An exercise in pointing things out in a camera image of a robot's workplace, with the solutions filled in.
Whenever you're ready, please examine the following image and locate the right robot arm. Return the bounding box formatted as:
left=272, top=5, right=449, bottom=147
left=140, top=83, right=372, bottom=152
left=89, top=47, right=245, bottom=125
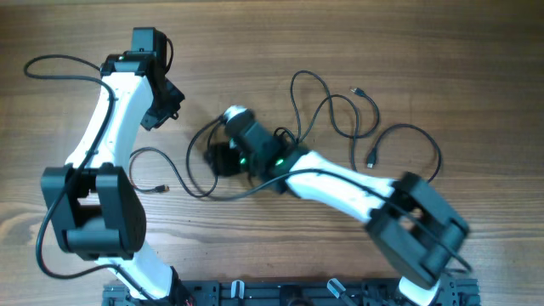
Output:
left=207, top=105, right=469, bottom=305

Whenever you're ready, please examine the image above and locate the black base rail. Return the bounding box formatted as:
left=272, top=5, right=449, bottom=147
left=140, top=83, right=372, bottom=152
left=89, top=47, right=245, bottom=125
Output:
left=100, top=278, right=482, bottom=306

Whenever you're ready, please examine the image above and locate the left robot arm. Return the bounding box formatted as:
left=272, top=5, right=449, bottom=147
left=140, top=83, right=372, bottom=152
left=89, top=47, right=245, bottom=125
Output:
left=36, top=27, right=190, bottom=305

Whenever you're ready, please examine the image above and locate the black cable bundle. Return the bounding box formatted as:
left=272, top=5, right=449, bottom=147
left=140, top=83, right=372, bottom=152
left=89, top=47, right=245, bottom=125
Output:
left=271, top=70, right=443, bottom=184

